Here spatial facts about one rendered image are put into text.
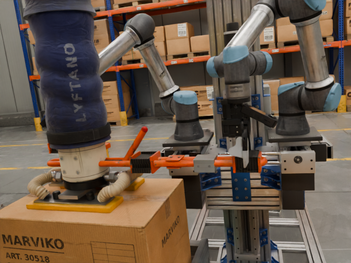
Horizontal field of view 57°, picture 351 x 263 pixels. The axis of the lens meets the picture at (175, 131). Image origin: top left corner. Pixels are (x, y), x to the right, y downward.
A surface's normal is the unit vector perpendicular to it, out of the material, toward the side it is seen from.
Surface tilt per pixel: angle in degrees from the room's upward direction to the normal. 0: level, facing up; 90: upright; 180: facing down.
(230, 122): 90
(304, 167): 90
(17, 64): 90
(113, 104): 91
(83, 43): 81
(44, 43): 76
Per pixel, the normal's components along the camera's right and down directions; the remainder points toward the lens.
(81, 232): -0.30, 0.22
